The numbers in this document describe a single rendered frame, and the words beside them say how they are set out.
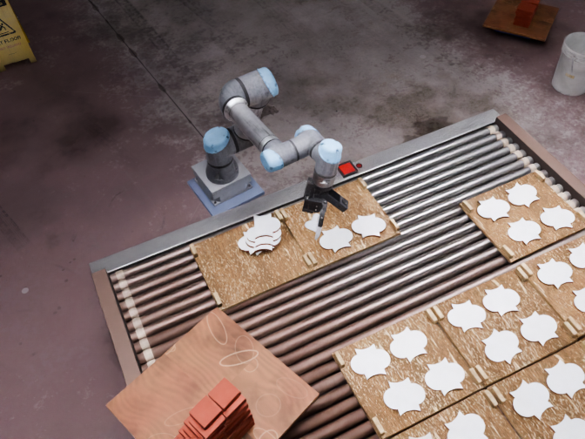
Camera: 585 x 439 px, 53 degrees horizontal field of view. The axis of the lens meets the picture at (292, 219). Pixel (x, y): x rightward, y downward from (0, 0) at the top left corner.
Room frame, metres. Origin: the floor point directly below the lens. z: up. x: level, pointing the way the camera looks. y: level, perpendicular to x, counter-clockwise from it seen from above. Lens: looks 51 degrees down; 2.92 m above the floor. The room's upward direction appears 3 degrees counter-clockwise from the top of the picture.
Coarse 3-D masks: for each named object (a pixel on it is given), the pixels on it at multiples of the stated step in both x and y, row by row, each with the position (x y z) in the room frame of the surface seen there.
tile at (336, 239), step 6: (336, 228) 1.54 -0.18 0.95; (342, 228) 1.54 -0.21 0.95; (324, 234) 1.51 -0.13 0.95; (330, 234) 1.51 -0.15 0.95; (336, 234) 1.51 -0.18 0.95; (342, 234) 1.51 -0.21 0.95; (348, 234) 1.51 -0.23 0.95; (324, 240) 1.48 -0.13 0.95; (330, 240) 1.48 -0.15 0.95; (336, 240) 1.48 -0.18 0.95; (342, 240) 1.48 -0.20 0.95; (348, 240) 1.47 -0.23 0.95; (324, 246) 1.45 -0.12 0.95; (330, 246) 1.45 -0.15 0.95; (336, 246) 1.45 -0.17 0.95; (342, 246) 1.45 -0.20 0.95; (348, 246) 1.45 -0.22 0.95; (336, 252) 1.43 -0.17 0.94
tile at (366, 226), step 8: (360, 216) 1.60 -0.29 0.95; (368, 216) 1.60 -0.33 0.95; (352, 224) 1.56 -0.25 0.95; (360, 224) 1.56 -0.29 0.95; (368, 224) 1.55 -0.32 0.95; (376, 224) 1.55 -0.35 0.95; (384, 224) 1.55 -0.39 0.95; (360, 232) 1.52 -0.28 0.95; (368, 232) 1.51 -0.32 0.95; (376, 232) 1.51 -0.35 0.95
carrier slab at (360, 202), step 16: (352, 192) 1.75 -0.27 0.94; (368, 192) 1.74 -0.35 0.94; (288, 208) 1.68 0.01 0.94; (336, 208) 1.66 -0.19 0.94; (352, 208) 1.66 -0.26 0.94; (368, 208) 1.65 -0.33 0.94; (288, 224) 1.59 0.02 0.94; (304, 224) 1.58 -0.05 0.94; (336, 224) 1.57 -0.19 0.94; (304, 240) 1.50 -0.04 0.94; (352, 240) 1.48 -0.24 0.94; (368, 240) 1.48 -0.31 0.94; (384, 240) 1.48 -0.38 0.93; (320, 256) 1.41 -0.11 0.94; (336, 256) 1.41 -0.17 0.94
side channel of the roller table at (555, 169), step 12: (504, 120) 2.14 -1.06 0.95; (516, 132) 2.05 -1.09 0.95; (528, 144) 1.97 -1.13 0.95; (540, 156) 1.89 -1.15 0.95; (552, 156) 1.88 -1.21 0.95; (552, 168) 1.81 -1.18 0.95; (564, 168) 1.80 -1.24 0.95; (564, 180) 1.73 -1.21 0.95; (576, 180) 1.73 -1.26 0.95; (576, 192) 1.66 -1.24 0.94
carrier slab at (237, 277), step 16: (208, 240) 1.53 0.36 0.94; (224, 240) 1.52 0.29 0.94; (288, 240) 1.50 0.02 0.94; (208, 256) 1.44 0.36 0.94; (224, 256) 1.44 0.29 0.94; (240, 256) 1.43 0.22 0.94; (256, 256) 1.43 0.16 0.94; (272, 256) 1.42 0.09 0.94; (288, 256) 1.42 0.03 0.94; (208, 272) 1.37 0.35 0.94; (224, 272) 1.36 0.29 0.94; (240, 272) 1.36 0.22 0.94; (256, 272) 1.35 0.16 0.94; (272, 272) 1.35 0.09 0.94; (288, 272) 1.34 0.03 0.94; (304, 272) 1.34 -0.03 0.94; (224, 288) 1.28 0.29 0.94; (240, 288) 1.28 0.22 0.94; (256, 288) 1.27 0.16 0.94; (272, 288) 1.27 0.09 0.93; (224, 304) 1.21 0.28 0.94
